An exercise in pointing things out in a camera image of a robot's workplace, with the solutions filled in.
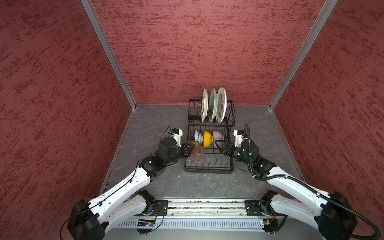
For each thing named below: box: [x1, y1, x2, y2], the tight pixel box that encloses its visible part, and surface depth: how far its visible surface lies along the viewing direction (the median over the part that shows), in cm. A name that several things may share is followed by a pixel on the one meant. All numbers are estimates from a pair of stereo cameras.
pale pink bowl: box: [213, 130, 224, 148], surface depth 92 cm
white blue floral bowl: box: [193, 130, 204, 144], surface depth 91 cm
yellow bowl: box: [203, 130, 214, 148], surface depth 92 cm
